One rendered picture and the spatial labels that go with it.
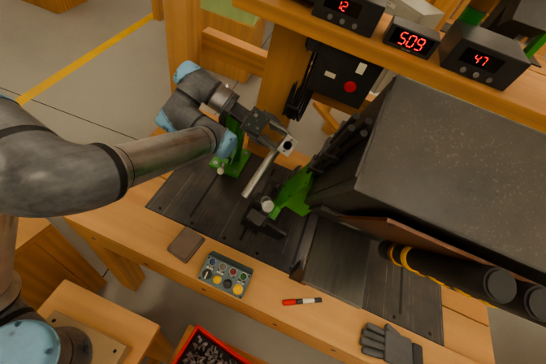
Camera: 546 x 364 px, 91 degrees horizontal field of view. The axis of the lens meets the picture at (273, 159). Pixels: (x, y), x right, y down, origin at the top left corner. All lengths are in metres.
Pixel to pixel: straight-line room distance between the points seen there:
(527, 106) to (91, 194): 0.89
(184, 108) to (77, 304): 0.65
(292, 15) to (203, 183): 0.67
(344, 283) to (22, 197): 0.67
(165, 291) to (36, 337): 1.19
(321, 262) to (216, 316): 1.15
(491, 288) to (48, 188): 0.53
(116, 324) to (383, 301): 0.83
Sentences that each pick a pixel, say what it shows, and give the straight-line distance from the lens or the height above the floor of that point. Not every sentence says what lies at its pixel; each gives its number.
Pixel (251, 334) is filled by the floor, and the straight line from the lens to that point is 1.85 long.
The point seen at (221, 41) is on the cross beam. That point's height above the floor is 1.27.
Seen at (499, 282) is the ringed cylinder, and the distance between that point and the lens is 0.42.
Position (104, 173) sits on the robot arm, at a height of 1.47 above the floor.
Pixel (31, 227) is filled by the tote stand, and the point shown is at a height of 0.79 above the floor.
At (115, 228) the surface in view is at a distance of 1.04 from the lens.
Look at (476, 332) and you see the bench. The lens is 1.33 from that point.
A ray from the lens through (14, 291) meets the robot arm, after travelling 0.78.
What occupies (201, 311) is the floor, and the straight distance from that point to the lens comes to 1.84.
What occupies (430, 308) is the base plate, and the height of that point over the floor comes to 0.90.
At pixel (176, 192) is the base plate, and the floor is 0.90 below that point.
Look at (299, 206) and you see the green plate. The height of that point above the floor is 1.14.
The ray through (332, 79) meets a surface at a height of 1.41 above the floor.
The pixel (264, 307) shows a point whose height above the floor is 0.90.
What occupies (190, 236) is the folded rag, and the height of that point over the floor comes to 0.93.
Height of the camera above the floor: 1.82
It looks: 50 degrees down
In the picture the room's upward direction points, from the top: 20 degrees clockwise
